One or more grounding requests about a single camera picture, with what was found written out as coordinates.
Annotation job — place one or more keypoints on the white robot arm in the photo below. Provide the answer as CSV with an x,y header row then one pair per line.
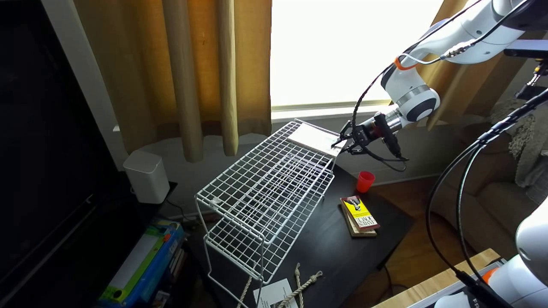
x,y
475,35

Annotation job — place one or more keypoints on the tan curtain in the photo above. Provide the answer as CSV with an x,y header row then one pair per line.
x,y
183,69

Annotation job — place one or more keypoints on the brown book underneath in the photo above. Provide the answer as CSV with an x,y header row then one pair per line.
x,y
353,230

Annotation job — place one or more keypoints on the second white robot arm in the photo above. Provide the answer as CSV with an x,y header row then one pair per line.
x,y
521,281

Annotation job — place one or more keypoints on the red plastic cup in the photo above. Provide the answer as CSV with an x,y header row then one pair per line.
x,y
363,182

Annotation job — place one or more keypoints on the white wire two-tier shelf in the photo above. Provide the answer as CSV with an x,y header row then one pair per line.
x,y
266,187

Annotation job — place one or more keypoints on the stack of colourful boxes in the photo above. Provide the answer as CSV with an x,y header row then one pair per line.
x,y
144,266

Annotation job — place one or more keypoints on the black side table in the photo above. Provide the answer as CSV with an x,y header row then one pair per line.
x,y
317,239

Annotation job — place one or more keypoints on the black television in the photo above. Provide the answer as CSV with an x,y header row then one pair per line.
x,y
64,228

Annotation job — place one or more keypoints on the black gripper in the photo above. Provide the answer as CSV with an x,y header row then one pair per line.
x,y
363,134

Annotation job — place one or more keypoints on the white card with picture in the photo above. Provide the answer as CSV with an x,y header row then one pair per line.
x,y
276,295

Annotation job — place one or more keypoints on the thin white book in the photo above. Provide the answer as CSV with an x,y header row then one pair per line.
x,y
317,139

